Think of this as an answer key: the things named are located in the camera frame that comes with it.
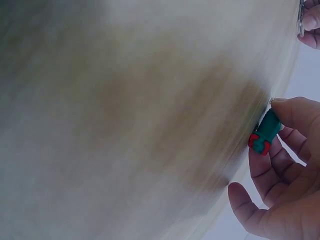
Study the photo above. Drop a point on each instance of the person's left hand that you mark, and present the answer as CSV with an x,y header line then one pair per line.
x,y
312,22

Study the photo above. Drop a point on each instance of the person's right hand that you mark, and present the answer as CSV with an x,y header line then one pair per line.
x,y
295,200

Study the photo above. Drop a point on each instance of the green and red cylindrical object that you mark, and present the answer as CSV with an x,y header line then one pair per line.
x,y
266,130

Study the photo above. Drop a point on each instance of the person's right thumb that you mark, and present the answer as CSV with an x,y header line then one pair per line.
x,y
293,110

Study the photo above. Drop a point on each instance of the person's left fingers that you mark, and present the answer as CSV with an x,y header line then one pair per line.
x,y
312,21

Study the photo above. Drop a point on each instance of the silver metal object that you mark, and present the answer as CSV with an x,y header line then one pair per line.
x,y
301,18

